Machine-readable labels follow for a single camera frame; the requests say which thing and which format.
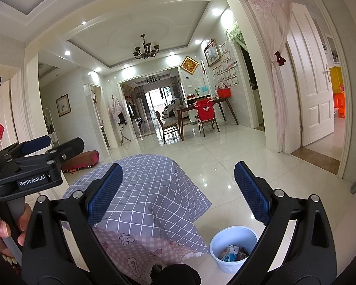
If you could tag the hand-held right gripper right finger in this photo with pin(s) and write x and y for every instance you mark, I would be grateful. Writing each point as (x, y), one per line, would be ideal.
(252, 194)

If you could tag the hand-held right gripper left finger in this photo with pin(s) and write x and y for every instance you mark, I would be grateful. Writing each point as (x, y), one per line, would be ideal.
(105, 196)

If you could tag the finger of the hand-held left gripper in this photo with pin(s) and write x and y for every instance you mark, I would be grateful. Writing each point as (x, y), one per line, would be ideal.
(71, 148)
(35, 145)

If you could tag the light blue plastic basin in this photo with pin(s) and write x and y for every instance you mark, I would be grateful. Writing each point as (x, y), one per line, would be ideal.
(219, 240)

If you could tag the white and blue paper carton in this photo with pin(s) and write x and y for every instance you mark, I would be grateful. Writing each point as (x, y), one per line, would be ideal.
(230, 252)

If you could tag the red upholstered bench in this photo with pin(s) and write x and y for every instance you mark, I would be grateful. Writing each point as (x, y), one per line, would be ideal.
(83, 160)

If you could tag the white clothes rack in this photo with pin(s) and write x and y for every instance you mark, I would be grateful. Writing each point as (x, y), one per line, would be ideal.
(50, 127)

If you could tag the grey checked tablecloth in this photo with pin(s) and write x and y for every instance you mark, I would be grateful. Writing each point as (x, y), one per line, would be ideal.
(154, 190)

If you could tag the pink checked cloth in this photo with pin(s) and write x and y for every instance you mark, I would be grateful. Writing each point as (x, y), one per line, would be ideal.
(130, 243)

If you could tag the wooden coat stand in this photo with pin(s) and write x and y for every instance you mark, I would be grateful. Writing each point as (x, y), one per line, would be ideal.
(124, 133)

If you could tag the white pink jacket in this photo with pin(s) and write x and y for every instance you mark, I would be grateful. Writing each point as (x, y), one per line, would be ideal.
(115, 108)

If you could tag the wooden chair with red cover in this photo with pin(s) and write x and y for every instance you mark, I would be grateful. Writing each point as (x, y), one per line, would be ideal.
(209, 126)

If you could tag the wooden dining chair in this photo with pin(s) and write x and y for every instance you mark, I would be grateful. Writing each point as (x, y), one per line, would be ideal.
(167, 129)

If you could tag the red shirt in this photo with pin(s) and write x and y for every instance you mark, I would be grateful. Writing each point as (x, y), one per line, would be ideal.
(204, 109)

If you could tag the red bag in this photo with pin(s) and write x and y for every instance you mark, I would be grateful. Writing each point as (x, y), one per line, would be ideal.
(224, 92)

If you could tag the small black chandelier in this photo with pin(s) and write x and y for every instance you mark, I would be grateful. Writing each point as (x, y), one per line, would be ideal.
(152, 80)

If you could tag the grey sofa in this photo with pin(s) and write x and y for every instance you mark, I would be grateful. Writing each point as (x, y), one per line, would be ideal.
(172, 107)

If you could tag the wooden dining table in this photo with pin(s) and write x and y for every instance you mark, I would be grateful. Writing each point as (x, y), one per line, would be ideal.
(187, 107)

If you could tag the white sideboard cabinet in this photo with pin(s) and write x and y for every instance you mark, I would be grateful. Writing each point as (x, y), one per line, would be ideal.
(191, 99)

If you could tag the white door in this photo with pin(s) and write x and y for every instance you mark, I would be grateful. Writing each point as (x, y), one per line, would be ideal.
(311, 89)

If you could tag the dark red bow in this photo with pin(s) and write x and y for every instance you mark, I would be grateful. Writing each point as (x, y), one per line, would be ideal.
(279, 58)

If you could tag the yellow cabinet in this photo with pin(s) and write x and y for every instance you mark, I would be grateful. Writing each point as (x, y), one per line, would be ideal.
(336, 80)

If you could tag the red gold diamond picture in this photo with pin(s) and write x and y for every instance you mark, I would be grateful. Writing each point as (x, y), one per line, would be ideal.
(189, 65)

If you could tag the framed painting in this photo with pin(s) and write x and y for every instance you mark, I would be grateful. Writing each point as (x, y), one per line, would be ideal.
(212, 54)

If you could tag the green valance curtain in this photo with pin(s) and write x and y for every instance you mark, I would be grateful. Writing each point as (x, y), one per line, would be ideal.
(237, 34)

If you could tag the framed wall picture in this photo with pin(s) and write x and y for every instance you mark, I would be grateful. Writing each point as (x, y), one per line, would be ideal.
(62, 105)

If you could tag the group of wall certificates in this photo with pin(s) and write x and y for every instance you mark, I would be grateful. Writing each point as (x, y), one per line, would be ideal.
(225, 74)

